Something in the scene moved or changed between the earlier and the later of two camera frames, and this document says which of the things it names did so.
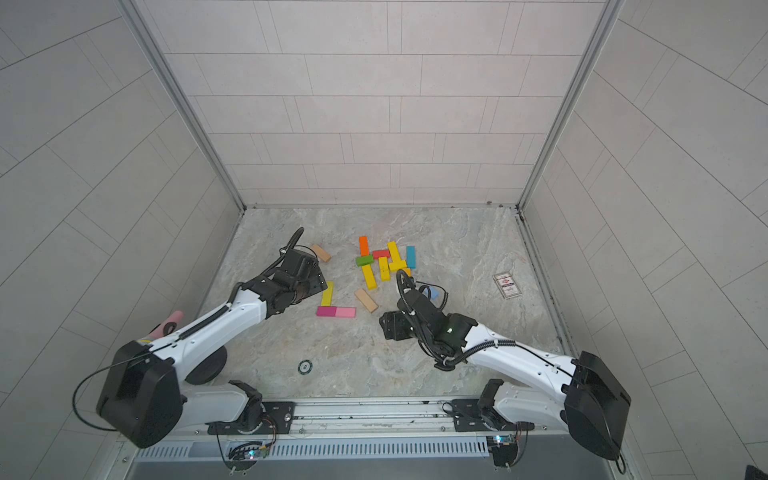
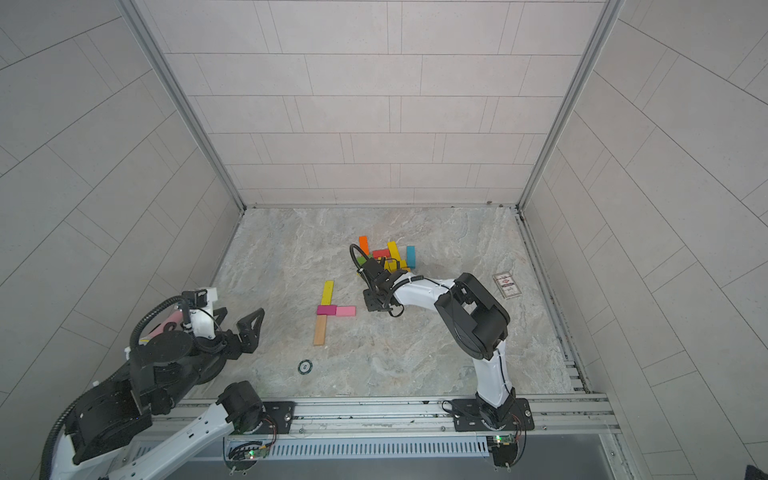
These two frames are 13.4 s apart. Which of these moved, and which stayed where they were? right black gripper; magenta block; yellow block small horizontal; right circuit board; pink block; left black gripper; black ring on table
Moved: left black gripper; right black gripper
Stayed: pink block; yellow block small horizontal; magenta block; right circuit board; black ring on table
